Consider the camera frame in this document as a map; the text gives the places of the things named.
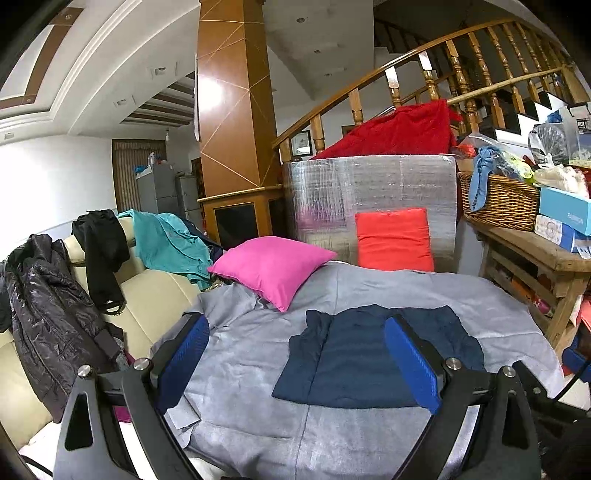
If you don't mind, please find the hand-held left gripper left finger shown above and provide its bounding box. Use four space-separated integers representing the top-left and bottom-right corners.
53 313 211 480

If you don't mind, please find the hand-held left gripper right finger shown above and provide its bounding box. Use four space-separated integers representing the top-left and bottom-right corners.
384 315 542 480

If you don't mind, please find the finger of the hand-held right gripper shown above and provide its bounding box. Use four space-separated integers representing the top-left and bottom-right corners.
513 360 561 409

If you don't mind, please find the navy blue jacket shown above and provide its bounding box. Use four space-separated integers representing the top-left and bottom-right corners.
271 305 485 409

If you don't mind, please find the cream leather sofa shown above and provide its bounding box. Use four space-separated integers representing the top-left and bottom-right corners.
0 217 204 450

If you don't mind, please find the magenta cloth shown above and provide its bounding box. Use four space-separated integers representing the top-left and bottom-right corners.
113 353 141 423

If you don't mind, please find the grey blanket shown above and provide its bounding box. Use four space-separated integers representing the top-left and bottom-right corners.
150 261 566 467

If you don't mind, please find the teal garment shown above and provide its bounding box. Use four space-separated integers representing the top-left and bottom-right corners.
115 209 213 291

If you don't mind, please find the dark blue garment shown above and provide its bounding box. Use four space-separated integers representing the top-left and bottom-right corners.
182 218 227 261

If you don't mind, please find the pink pillow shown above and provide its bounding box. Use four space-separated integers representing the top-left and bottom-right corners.
208 236 338 313

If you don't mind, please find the orange-red pillow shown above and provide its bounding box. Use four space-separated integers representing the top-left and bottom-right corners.
355 208 435 273

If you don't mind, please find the black garment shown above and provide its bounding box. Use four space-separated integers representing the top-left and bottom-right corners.
71 210 131 317

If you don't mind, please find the wooden table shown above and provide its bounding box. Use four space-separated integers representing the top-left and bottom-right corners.
462 217 591 361

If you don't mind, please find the black shiny puffer jacket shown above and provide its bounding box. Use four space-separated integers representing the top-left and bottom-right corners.
0 233 127 423

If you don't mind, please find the small grey refrigerator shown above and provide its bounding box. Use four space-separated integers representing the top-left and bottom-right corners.
175 175 204 227

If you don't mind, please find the large grey refrigerator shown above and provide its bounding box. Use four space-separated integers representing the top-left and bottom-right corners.
136 164 178 217

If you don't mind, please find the light blue box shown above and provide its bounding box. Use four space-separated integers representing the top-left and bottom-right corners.
538 185 591 236

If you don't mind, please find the wicker basket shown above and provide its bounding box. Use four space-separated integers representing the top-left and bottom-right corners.
457 171 541 232

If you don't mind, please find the silver foil panel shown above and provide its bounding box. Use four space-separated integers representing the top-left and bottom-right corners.
281 154 459 273

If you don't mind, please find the brown curtain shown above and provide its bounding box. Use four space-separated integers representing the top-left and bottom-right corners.
112 139 167 213

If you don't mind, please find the blue cloth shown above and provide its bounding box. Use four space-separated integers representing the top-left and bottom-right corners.
468 147 504 210

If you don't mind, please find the white plastic bag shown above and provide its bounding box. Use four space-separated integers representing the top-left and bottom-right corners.
533 164 589 195

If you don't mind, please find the yellow green cloth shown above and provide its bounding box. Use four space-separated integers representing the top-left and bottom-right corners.
501 152 536 181

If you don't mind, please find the red cloth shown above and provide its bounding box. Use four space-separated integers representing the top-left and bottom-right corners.
314 99 465 160

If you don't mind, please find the framed picture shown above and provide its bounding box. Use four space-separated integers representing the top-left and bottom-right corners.
291 130 312 158

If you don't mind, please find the grey plastic bag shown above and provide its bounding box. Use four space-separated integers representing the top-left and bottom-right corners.
527 122 571 167

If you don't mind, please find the clear plastic container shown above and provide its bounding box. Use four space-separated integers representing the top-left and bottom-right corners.
566 104 591 162

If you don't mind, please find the black white staircase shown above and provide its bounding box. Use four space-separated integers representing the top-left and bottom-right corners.
478 90 578 139

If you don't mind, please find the wooden stair railing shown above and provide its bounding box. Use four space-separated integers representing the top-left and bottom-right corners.
271 18 591 160

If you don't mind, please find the wooden column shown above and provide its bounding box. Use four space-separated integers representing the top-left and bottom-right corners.
196 0 287 250

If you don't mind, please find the black cable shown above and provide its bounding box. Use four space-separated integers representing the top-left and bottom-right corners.
19 455 52 478
551 367 591 402

